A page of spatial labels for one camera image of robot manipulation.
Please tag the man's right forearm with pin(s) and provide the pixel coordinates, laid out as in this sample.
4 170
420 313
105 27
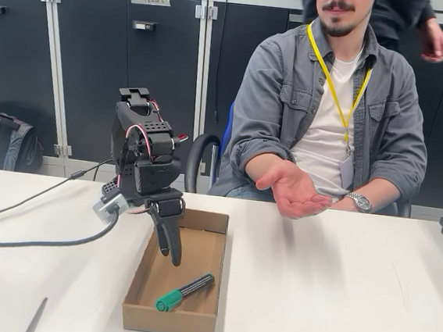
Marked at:
253 161

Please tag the brown cardboard box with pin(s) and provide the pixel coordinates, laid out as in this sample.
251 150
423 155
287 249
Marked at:
197 258

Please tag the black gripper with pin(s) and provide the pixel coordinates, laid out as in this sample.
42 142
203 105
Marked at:
169 209

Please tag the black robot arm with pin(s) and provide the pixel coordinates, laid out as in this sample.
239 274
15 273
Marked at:
157 136

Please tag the man's right hand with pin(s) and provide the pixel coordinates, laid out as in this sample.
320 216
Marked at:
297 195

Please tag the man in grey shirt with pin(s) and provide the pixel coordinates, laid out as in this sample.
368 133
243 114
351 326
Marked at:
327 125

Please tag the standing person dark clothes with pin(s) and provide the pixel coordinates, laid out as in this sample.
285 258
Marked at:
401 14

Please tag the white name badge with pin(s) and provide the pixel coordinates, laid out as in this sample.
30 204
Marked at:
346 172

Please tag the man's left forearm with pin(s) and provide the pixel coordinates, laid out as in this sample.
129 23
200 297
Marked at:
395 190

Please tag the green black marker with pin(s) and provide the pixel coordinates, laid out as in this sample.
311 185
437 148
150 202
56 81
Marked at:
186 291

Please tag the grey team label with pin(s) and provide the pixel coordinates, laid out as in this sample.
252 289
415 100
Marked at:
296 18
151 1

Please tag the silver wristwatch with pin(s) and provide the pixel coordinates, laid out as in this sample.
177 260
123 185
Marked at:
361 203

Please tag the grey black backpack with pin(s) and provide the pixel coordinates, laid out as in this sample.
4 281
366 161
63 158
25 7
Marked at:
7 145

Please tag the standing person's bare hand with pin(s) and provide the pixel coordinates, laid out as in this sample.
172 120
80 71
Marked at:
437 45

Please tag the man's left hand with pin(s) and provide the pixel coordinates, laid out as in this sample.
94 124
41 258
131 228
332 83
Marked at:
341 203

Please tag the silver webcam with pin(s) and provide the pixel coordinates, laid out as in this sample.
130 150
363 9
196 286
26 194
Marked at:
107 206

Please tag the blue black office chair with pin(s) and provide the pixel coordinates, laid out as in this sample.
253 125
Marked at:
197 152

